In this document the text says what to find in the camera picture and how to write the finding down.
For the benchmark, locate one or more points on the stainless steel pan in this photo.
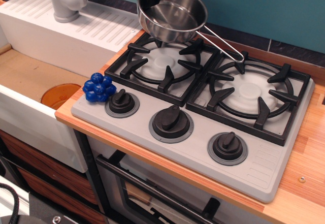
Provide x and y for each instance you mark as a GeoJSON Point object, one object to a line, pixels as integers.
{"type": "Point", "coordinates": [179, 21]}

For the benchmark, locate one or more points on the blue toy blueberry cluster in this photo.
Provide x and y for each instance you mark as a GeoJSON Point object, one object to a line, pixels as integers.
{"type": "Point", "coordinates": [98, 88]}

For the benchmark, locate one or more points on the black left stove knob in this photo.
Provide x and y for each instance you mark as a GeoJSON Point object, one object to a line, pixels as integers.
{"type": "Point", "coordinates": [122, 104]}

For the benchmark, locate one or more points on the black stove knob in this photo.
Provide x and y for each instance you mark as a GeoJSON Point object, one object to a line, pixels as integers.
{"type": "Point", "coordinates": [122, 104]}
{"type": "Point", "coordinates": [227, 149]}
{"type": "Point", "coordinates": [171, 125]}

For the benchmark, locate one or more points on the black middle stove knob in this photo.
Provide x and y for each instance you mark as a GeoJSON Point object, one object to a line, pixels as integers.
{"type": "Point", "coordinates": [171, 125]}

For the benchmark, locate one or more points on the grey toy stove top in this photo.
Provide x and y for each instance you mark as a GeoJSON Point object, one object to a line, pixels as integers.
{"type": "Point", "coordinates": [258, 176]}

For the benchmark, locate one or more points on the black right stove knob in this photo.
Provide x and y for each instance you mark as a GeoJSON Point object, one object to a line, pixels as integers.
{"type": "Point", "coordinates": [227, 149]}

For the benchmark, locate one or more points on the black left burner grate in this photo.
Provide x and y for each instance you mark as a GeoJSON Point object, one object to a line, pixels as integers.
{"type": "Point", "coordinates": [158, 72]}

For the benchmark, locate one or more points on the black burner grate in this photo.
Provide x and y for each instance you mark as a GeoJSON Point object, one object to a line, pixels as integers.
{"type": "Point", "coordinates": [158, 72]}
{"type": "Point", "coordinates": [256, 97]}

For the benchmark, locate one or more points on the white sink unit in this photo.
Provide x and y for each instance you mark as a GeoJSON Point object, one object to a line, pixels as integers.
{"type": "Point", "coordinates": [38, 53]}

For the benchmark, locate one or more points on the teal cabinet right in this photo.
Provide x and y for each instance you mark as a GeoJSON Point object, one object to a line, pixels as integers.
{"type": "Point", "coordinates": [295, 22]}

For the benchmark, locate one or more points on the black right burner grate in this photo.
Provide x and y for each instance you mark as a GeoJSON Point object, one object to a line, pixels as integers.
{"type": "Point", "coordinates": [256, 97]}

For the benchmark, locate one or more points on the wooden drawer fronts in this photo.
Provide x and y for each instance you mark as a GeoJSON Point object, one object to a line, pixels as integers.
{"type": "Point", "coordinates": [50, 179]}

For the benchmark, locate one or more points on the oven door with handle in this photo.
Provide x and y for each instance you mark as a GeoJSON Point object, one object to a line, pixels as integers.
{"type": "Point", "coordinates": [146, 194]}

